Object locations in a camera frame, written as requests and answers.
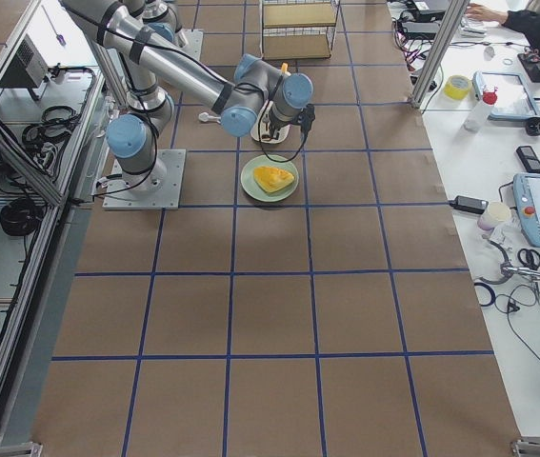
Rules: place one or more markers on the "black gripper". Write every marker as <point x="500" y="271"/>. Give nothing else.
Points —
<point x="276" y="127"/>

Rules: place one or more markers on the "person forearm dark sleeve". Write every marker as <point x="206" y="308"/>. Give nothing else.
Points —
<point x="536" y="24"/>

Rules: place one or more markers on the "white two-slot toaster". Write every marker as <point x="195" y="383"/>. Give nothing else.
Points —
<point x="264" y="132"/>

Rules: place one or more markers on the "person hand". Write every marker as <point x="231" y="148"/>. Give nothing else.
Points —
<point x="482" y="13"/>

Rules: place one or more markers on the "orange triangular pastry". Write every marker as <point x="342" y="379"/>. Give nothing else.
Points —
<point x="272" y="179"/>

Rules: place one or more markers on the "light green plate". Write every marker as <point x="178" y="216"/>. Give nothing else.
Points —
<point x="254" y="191"/>

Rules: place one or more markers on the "yellow tape roll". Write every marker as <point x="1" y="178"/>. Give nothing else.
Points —
<point x="457" y="87"/>

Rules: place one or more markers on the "white plastic bottle red cap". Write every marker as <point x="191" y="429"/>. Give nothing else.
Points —
<point x="481" y="112"/>

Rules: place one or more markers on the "black power adapter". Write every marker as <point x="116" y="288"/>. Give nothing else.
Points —
<point x="468" y="204"/>

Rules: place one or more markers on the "white paper cup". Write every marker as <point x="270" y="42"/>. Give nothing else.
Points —
<point x="494" y="214"/>

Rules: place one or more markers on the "blue teach pendant far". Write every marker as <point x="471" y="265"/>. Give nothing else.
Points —
<point x="514" y="99"/>

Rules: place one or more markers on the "grey robot control box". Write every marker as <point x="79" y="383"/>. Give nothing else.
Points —
<point x="27" y="70"/>

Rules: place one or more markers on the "black phone device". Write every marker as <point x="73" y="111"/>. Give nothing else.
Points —
<point x="528" y="159"/>

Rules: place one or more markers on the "black scissors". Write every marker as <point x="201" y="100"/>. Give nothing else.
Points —
<point x="529" y="258"/>

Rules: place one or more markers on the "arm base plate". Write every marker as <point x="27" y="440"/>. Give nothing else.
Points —
<point x="159" y="191"/>

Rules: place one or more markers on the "aluminium frame post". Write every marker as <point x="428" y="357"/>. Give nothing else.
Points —
<point x="450" y="24"/>

